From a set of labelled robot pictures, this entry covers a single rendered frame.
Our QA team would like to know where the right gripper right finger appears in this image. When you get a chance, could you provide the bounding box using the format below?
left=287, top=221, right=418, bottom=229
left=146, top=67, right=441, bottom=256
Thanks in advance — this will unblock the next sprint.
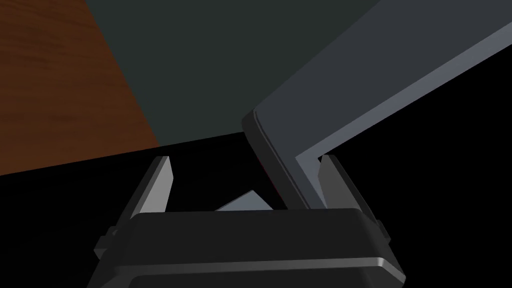
left=317, top=154, right=380, bottom=225

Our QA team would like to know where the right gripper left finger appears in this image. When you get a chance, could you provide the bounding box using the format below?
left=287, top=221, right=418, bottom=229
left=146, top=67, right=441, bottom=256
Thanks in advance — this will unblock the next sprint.
left=128, top=155, right=175, bottom=220

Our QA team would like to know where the grey appliance door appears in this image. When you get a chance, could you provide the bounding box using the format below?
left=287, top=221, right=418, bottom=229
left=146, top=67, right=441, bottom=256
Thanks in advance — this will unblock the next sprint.
left=241, top=0, right=512, bottom=211

